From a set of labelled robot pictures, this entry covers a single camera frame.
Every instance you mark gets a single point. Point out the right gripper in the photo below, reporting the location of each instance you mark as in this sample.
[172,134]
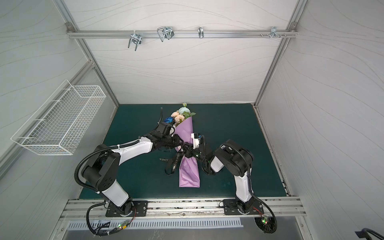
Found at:
[195,151]

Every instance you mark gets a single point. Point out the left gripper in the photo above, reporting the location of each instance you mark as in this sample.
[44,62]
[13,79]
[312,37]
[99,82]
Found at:
[177,141]

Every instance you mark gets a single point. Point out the blue fake flower stem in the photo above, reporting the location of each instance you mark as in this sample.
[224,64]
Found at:
[169,120]

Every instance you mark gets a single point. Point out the pink purple wrapping paper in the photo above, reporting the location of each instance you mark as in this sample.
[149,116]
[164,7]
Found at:
[188,171]

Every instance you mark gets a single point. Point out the mint fake flower stem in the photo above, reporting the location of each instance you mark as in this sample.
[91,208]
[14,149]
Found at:
[185,111]

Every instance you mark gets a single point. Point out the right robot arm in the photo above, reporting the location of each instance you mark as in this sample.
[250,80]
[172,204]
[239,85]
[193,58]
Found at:
[230,155]

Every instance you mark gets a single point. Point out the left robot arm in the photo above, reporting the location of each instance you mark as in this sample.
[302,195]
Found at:
[98,170]

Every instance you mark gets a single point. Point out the green table mat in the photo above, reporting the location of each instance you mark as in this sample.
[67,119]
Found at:
[145,177]

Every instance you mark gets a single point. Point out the metal U-bolt clamp left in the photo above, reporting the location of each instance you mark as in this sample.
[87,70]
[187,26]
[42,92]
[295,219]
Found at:
[135,40]

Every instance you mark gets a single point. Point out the metal u-bolt clamp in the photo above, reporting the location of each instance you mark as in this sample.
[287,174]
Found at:
[135,40]
[165,33]

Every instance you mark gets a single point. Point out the metal U-bolt clamp middle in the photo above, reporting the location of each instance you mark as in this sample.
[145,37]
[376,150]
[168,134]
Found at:
[165,33]

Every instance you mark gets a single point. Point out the white vent grille strip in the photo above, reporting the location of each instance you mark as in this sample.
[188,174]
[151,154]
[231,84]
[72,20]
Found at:
[144,224]

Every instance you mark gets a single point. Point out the metal bolt clamp right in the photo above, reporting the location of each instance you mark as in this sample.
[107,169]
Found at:
[273,34]

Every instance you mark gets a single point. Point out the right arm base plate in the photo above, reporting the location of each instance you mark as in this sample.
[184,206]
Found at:
[237,207]

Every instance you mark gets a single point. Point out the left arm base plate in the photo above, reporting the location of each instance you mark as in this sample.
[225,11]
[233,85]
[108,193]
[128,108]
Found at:
[129,209]

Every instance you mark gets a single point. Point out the white wire basket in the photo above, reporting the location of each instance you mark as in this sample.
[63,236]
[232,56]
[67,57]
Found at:
[57,127]

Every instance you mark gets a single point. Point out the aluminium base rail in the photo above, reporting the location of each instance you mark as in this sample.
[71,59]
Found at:
[184,208]

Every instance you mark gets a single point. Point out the metal bracket clamp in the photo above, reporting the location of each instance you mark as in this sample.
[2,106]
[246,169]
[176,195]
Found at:
[201,32]

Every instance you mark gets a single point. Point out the aluminium crossbar rail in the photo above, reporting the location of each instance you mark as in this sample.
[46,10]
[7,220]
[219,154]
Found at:
[179,34]

